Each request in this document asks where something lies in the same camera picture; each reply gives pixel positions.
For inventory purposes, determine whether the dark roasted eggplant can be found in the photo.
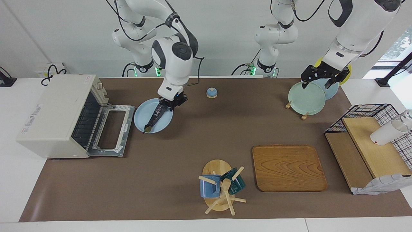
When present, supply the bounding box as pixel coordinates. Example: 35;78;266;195
143;101;168;133

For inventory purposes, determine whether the light blue ceramic plate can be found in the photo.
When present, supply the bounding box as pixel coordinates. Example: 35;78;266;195
134;98;173;134
311;77;339;100

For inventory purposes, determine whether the glass oven door with handle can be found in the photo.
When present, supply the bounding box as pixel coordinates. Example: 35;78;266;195
86;103;136;158

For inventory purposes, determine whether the cream toaster oven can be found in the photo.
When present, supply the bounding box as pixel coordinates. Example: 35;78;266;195
16;75;109;159

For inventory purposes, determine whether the pale green ceramic plate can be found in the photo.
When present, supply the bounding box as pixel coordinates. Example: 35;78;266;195
288;82;326;115

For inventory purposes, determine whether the yellow ceramic plate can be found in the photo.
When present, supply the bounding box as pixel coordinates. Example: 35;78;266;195
314;56;352;86

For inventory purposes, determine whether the wooden plate rack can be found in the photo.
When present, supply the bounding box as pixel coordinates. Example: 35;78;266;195
285;101;310;120

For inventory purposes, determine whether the brown paper table mat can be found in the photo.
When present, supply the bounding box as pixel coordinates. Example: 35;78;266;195
19;77;412;222

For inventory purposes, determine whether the wooden mug tree stand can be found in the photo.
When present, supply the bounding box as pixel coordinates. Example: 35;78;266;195
198;159;247;216

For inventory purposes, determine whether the white plastic cup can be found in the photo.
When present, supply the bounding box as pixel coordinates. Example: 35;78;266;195
370;120;409;146

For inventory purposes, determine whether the window with green view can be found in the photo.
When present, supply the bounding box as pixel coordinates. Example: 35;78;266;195
378;27;412;63

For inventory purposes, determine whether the two-tier wooden shelf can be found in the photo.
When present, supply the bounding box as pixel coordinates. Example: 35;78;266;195
324;117;412;193

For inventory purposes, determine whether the clear glass cup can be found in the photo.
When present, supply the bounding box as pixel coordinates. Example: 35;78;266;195
399;109;412;129

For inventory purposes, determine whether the rectangular wooden serving tray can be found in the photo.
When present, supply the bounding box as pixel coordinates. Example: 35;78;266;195
252;145;328;192

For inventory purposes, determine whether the blue ceramic mug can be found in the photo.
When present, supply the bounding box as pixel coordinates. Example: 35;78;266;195
200;174;221;198

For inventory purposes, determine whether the dark green ceramic mug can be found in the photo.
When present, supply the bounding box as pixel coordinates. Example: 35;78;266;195
221;168;246;195

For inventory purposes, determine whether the white power socket box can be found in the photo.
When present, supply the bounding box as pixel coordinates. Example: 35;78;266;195
42;62;66;77

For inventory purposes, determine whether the white marbled cloth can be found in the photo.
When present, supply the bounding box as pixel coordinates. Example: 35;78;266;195
352;173;412;196

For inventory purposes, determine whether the black wire basket frame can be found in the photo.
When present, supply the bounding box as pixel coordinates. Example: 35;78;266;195
324;104;412;170

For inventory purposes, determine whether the black camera stand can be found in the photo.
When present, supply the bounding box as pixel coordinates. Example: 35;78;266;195
375;52;412;87
0;66;17;87

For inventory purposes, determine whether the black right arm base cable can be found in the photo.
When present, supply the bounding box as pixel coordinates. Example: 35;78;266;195
122;61;136;78

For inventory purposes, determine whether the black arm base cable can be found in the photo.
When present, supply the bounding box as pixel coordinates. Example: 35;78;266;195
122;61;136;78
232;48;259;76

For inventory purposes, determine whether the black left arm base cable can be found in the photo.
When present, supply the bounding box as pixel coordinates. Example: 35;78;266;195
232;48;259;76

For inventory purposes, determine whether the metal oven wire rack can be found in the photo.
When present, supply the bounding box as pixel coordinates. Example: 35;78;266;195
71;93;104;149

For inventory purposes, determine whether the black oven power cable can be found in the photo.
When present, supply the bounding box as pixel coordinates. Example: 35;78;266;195
41;64;68;86

